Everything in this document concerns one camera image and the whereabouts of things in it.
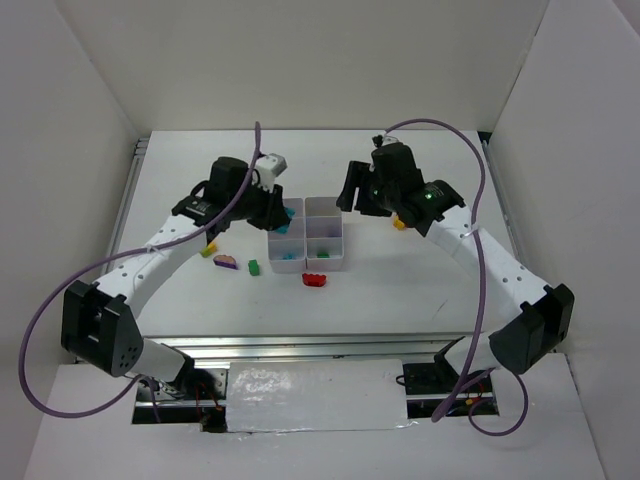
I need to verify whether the right white divided container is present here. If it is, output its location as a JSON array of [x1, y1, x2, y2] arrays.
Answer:
[[304, 197, 344, 272]]

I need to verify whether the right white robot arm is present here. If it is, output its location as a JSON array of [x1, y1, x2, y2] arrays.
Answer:
[[336, 142, 575, 375]]

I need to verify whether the aluminium table rail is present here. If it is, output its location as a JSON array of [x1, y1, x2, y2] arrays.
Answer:
[[150, 333, 459, 362]]

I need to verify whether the purple arched lego with print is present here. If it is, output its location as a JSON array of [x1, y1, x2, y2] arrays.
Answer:
[[213, 254, 238, 270]]

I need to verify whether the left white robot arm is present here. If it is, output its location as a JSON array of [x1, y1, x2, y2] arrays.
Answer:
[[61, 154, 291, 396]]

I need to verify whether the yellow and lime lego stack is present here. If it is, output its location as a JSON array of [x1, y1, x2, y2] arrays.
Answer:
[[200, 241, 218, 258]]

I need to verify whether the red arched lego brick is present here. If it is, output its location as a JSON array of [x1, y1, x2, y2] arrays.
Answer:
[[301, 273, 327, 288]]

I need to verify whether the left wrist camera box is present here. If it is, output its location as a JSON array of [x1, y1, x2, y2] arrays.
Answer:
[[254, 153, 287, 191]]

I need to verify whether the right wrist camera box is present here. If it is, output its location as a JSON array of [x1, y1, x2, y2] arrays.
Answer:
[[372, 134, 397, 148]]

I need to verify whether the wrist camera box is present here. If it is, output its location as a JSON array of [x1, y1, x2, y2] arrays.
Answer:
[[372, 134, 397, 148], [254, 153, 287, 191]]

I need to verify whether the yellow small lego brick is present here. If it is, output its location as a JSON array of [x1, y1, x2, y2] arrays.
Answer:
[[392, 216, 406, 231]]

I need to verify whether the white taped front panel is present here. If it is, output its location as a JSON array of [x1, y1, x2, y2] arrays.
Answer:
[[226, 359, 409, 433]]

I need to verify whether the white divided container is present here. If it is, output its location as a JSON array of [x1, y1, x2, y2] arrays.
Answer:
[[267, 198, 306, 274], [304, 197, 344, 272]]

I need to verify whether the small green lego brick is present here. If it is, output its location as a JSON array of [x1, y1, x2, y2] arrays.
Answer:
[[248, 259, 261, 276]]

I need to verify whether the left white divided container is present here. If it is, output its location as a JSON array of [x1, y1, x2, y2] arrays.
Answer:
[[267, 198, 306, 274]]

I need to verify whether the teal lego brick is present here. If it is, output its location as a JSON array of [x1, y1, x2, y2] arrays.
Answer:
[[274, 205, 296, 236]]

